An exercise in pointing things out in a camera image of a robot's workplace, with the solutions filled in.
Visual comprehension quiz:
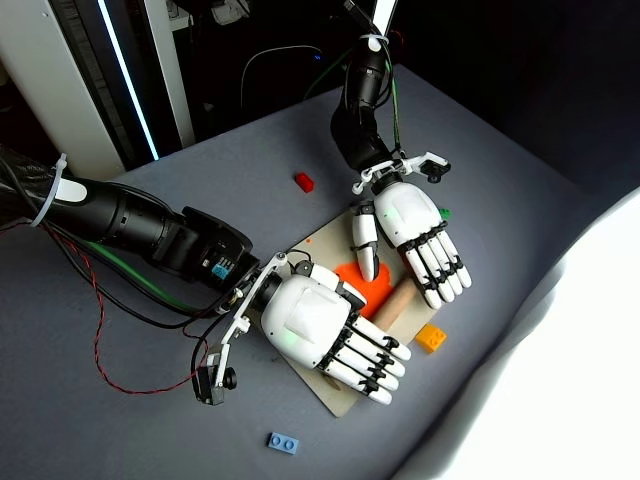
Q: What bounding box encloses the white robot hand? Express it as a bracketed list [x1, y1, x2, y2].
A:
[349, 180, 474, 311]
[259, 259, 414, 406]

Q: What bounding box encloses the thin grey cable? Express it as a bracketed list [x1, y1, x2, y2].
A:
[239, 44, 324, 110]

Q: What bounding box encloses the red twisted wire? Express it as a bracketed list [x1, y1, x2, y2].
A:
[42, 224, 209, 396]

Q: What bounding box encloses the blue flat toy brick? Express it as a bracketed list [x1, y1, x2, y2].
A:
[265, 431, 301, 457]

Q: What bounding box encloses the pale wooden board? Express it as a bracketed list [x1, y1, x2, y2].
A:
[285, 203, 450, 419]

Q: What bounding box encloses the thick green cable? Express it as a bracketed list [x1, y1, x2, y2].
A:
[69, 238, 211, 314]

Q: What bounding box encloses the grey table cloth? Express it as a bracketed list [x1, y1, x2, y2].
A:
[0, 62, 640, 480]

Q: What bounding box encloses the white cable tie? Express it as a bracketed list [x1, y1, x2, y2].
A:
[358, 32, 391, 52]
[29, 152, 69, 229]

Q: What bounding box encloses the thin green cable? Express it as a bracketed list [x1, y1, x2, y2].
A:
[303, 45, 362, 99]
[384, 47, 407, 154]

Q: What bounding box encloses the yellow toy brick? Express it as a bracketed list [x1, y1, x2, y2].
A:
[414, 322, 449, 355]

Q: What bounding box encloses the black cable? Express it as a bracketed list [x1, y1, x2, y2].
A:
[47, 232, 241, 361]

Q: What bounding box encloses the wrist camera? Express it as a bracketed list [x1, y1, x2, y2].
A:
[193, 352, 239, 407]
[422, 159, 452, 184]

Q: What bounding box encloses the orange play dough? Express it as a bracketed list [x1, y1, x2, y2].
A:
[333, 260, 394, 321]

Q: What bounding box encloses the wooden rolling pin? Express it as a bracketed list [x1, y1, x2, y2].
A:
[325, 278, 417, 395]

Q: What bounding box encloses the white robot body column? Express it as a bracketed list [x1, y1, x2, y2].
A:
[0, 0, 196, 176]

